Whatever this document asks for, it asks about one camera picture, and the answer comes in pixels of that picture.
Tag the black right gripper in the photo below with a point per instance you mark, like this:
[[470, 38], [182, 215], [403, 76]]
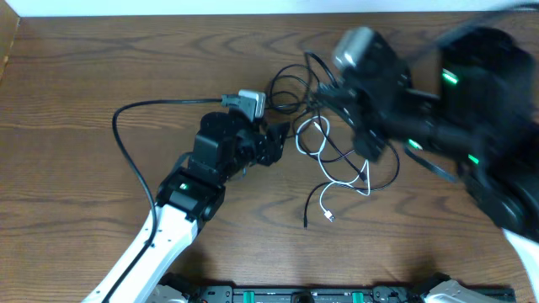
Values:
[[368, 114]]

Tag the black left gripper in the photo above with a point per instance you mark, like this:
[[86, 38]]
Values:
[[273, 144]]

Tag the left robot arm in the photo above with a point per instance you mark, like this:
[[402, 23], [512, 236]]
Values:
[[187, 198]]

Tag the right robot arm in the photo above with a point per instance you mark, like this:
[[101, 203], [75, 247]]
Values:
[[481, 119]]

